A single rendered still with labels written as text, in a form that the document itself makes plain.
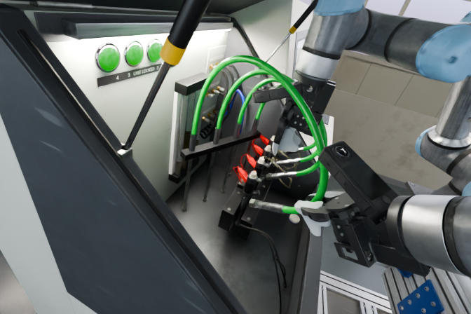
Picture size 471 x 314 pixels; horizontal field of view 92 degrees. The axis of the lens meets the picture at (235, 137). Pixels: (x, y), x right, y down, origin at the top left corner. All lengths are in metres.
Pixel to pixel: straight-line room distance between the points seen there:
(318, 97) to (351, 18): 0.15
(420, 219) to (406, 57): 0.26
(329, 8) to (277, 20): 0.42
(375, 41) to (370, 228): 0.32
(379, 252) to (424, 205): 0.10
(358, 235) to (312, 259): 0.39
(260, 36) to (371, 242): 0.71
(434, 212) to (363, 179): 0.09
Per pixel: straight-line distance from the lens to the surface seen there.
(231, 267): 0.79
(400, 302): 1.13
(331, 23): 0.46
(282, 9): 0.87
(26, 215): 0.64
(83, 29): 0.40
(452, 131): 1.01
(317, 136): 0.40
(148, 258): 0.40
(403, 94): 2.89
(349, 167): 0.36
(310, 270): 0.72
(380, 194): 0.36
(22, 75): 0.36
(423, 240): 0.31
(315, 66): 0.47
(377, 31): 0.51
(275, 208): 0.52
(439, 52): 0.44
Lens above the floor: 1.51
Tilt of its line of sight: 31 degrees down
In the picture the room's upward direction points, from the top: 14 degrees clockwise
